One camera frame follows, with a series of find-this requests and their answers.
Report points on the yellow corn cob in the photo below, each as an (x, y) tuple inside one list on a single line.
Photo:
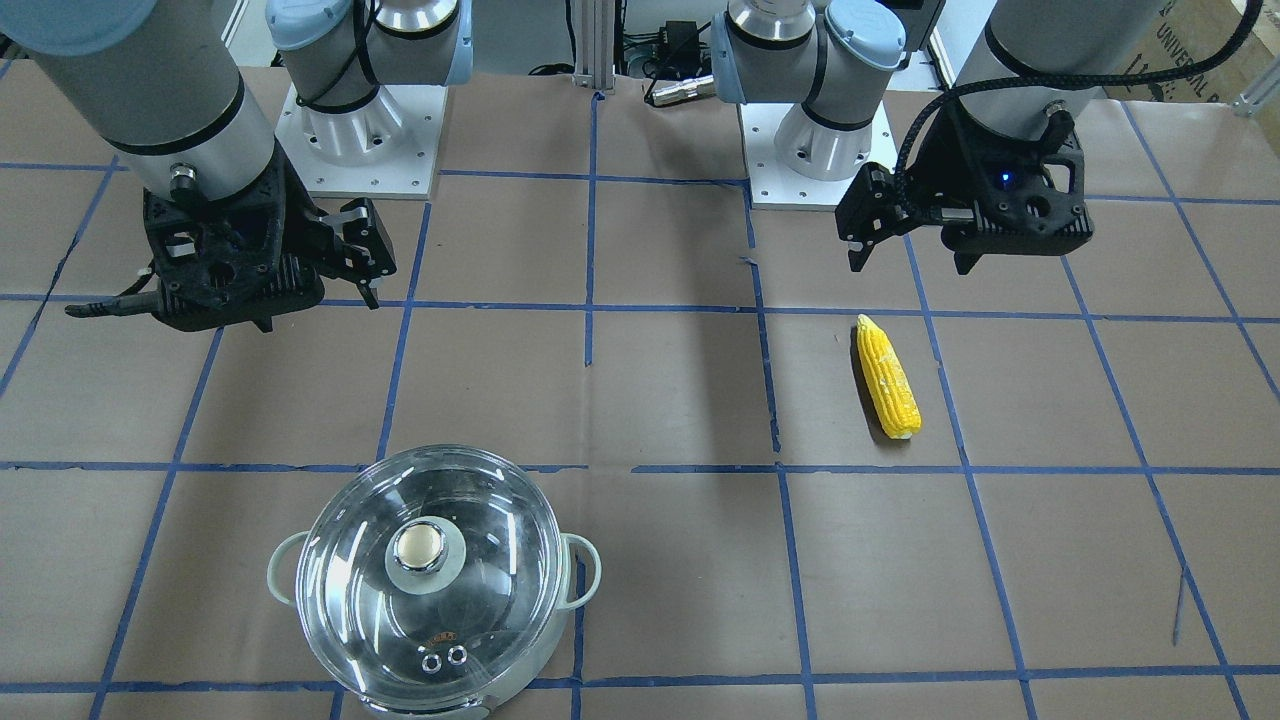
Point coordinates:
[(893, 399)]

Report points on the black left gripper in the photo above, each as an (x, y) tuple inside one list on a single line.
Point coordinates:
[(935, 163)]

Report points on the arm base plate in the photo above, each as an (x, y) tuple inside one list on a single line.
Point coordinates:
[(387, 150), (795, 164)]

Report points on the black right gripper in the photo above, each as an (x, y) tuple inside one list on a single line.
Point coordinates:
[(296, 216)]

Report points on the pale green steel pot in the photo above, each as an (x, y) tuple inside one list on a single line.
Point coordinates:
[(440, 640)]

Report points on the cardboard box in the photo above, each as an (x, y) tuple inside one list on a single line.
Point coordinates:
[(1185, 32)]

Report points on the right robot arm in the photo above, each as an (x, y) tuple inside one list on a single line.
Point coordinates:
[(157, 82)]

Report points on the aluminium frame post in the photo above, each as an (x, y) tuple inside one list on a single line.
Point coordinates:
[(594, 28)]

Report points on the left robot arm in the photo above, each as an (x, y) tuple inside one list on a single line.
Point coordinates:
[(836, 61)]

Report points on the glass pot lid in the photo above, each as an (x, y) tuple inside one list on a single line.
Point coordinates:
[(428, 575)]

